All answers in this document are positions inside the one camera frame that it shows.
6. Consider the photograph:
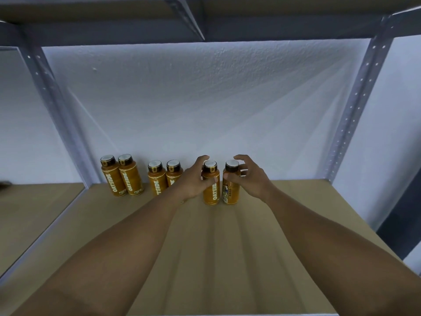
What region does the person's right hand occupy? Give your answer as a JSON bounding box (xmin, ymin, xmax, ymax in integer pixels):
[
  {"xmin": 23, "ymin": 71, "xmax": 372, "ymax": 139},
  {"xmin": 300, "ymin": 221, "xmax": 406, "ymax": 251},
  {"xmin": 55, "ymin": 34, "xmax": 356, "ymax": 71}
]
[{"xmin": 224, "ymin": 154, "xmax": 278, "ymax": 203}]

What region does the person's left hand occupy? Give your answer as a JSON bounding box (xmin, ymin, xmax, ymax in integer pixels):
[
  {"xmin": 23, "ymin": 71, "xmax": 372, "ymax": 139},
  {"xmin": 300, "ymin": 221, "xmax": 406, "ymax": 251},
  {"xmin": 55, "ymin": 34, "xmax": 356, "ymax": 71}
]
[{"xmin": 166, "ymin": 155, "xmax": 217, "ymax": 202}]

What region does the golden Oatside bottle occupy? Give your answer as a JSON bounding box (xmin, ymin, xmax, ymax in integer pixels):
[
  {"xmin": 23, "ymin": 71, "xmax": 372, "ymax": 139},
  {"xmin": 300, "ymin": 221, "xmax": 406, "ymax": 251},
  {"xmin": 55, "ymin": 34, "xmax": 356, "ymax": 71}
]
[
  {"xmin": 146, "ymin": 160, "xmax": 169, "ymax": 198},
  {"xmin": 100, "ymin": 154, "xmax": 128, "ymax": 198},
  {"xmin": 117, "ymin": 153, "xmax": 145, "ymax": 197},
  {"xmin": 165, "ymin": 159, "xmax": 185, "ymax": 189},
  {"xmin": 221, "ymin": 160, "xmax": 242, "ymax": 207},
  {"xmin": 201, "ymin": 160, "xmax": 222, "ymax": 207}
]

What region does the white metal shelving rack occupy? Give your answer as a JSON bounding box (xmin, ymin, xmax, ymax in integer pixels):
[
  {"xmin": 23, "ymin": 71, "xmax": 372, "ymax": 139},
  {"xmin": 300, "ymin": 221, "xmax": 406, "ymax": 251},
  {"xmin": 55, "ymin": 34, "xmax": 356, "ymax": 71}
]
[{"xmin": 0, "ymin": 0, "xmax": 421, "ymax": 316}]

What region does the person's left forearm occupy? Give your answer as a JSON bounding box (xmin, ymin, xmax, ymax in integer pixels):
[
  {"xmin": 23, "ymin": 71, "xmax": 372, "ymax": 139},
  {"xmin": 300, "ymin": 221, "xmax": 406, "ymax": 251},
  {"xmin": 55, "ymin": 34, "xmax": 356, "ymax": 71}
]
[{"xmin": 12, "ymin": 189, "xmax": 186, "ymax": 316}]

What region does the person's right forearm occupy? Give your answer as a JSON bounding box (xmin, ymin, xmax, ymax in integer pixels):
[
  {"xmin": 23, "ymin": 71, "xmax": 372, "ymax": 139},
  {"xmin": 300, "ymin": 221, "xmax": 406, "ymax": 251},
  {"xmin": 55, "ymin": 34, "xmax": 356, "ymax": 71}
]
[{"xmin": 263, "ymin": 187, "xmax": 421, "ymax": 316}]

